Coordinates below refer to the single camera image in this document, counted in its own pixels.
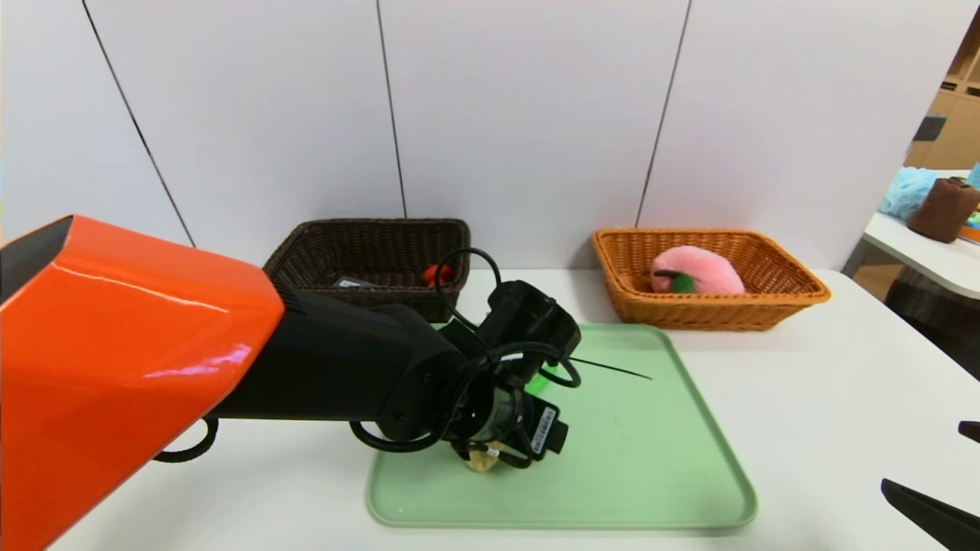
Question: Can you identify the brown rolled towel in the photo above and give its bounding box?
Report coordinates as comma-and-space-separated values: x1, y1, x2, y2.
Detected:
907, 178, 980, 246

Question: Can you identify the dark grey box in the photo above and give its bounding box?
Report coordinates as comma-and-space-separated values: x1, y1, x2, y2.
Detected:
913, 113, 949, 145

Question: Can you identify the dark ribbed bin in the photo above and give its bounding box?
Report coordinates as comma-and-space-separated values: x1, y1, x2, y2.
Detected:
884, 268, 980, 380

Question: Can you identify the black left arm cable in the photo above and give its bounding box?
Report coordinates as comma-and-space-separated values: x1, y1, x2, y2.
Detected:
434, 247, 503, 331

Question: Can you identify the pink plush peach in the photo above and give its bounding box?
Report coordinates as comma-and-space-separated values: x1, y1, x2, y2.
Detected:
651, 246, 746, 295

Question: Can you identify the orange wicker basket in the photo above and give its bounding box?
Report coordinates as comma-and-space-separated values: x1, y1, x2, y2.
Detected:
592, 228, 832, 333

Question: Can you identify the wooden shelf unit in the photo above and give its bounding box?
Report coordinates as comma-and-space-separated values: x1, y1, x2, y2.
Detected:
903, 8, 980, 173

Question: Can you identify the yellow spaghetti spoon green handle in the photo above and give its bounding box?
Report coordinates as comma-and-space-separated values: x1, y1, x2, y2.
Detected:
463, 366, 560, 473

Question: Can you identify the white side table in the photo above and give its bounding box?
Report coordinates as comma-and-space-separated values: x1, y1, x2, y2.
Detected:
842, 170, 980, 301

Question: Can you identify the light green plastic tray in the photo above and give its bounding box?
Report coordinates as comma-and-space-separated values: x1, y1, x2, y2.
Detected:
366, 323, 760, 530

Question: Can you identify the dark brown wicker basket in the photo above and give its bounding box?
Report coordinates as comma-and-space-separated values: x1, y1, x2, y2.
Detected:
264, 218, 472, 324

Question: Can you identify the light blue cloth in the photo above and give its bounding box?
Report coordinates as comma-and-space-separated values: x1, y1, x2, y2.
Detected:
878, 168, 946, 223

